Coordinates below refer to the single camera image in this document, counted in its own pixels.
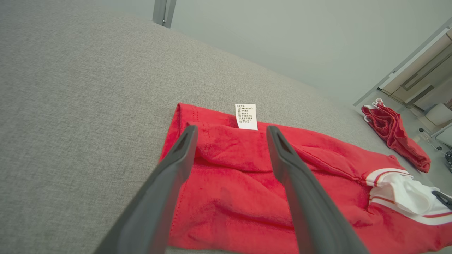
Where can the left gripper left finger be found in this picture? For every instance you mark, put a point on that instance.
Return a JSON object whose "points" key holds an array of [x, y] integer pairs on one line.
{"points": [[152, 218]]}

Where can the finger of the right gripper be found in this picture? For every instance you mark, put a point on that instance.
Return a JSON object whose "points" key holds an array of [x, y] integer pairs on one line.
{"points": [[445, 200]]}

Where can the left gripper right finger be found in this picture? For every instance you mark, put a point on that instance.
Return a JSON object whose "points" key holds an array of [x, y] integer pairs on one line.
{"points": [[314, 218]]}

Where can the red shorts with 23 print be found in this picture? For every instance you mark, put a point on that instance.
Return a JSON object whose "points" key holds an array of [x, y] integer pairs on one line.
{"points": [[395, 137]]}

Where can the red garment with white waistband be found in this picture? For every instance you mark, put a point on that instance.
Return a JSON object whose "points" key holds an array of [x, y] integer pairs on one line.
{"points": [[240, 158]]}

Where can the beige wooden cabinet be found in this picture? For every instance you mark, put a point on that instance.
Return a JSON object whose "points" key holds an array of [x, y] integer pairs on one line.
{"points": [[423, 74]]}

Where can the grey fabric sofa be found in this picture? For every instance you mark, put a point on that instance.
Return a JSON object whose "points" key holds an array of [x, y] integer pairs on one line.
{"points": [[70, 106]]}

